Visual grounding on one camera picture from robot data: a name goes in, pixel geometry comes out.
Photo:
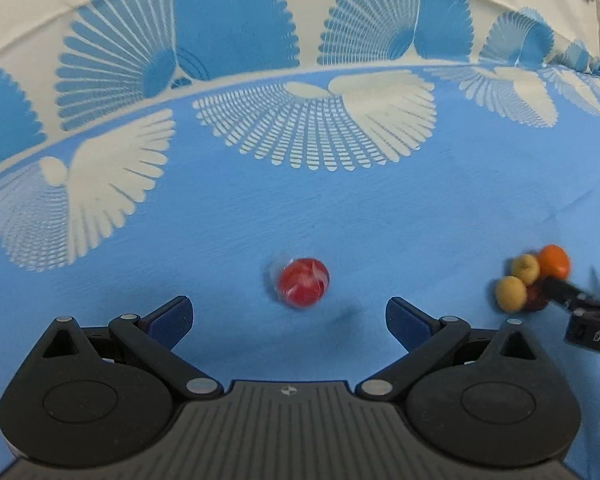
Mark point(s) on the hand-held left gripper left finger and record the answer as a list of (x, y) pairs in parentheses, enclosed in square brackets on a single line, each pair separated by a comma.
[(171, 321)]

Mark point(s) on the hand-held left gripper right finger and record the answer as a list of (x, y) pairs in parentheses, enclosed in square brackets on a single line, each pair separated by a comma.
[(407, 322)]

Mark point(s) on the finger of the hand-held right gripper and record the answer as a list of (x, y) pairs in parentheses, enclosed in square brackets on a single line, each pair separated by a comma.
[(567, 292)]

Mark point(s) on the dark red plum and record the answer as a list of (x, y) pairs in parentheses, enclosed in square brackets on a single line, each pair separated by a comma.
[(536, 302)]

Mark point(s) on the orange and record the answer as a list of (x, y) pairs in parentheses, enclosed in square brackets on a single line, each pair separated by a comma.
[(554, 259)]

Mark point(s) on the small yellow fruit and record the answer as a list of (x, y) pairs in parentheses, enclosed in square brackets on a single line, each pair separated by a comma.
[(511, 292), (525, 266)]

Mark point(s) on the red white marbled ball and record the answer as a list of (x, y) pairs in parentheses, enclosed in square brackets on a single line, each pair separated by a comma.
[(302, 282)]

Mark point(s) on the blue fan-print bed sheet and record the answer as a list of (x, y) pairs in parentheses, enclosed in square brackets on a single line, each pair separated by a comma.
[(300, 135)]

